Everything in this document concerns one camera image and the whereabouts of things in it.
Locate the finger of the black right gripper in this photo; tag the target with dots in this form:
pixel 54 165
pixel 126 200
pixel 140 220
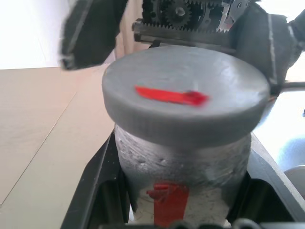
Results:
pixel 257 40
pixel 93 33

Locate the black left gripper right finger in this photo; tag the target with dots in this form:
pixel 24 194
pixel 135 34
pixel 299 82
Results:
pixel 264 198

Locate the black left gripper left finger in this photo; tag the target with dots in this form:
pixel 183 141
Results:
pixel 95 190

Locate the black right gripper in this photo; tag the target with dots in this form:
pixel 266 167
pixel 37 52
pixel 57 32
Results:
pixel 181 14

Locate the grey lid with red mark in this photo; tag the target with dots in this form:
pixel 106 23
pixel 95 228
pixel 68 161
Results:
pixel 181 76

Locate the grey jar with red mark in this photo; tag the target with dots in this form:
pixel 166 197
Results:
pixel 181 164

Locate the white round object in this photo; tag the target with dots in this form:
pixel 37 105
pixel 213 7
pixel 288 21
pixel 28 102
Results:
pixel 296 177

